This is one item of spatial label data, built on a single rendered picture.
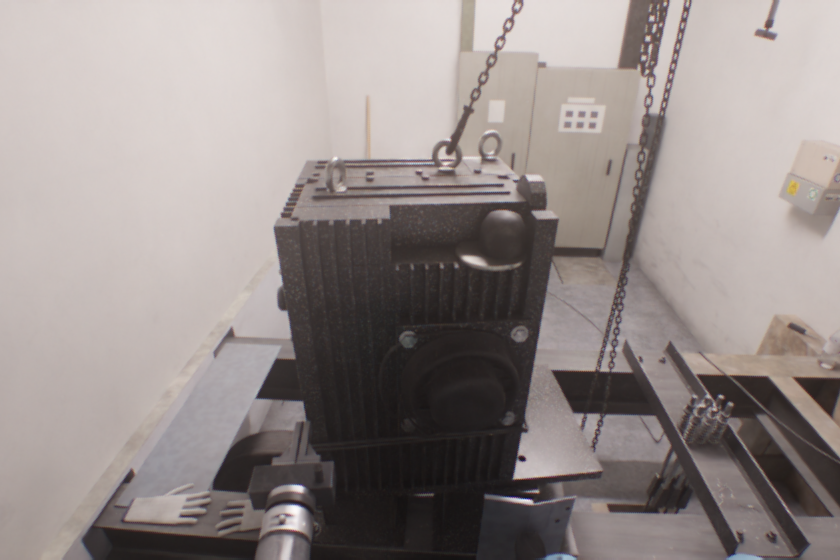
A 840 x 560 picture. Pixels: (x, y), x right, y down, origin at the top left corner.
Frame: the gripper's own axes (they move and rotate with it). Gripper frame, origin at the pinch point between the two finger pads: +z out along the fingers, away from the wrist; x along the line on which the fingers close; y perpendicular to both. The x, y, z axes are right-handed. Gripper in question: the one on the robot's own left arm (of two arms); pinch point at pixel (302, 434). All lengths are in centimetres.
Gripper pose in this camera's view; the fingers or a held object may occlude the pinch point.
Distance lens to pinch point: 88.2
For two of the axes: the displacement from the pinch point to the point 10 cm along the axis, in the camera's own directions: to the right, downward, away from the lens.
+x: -10.0, 0.4, -0.8
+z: -0.9, -4.9, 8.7
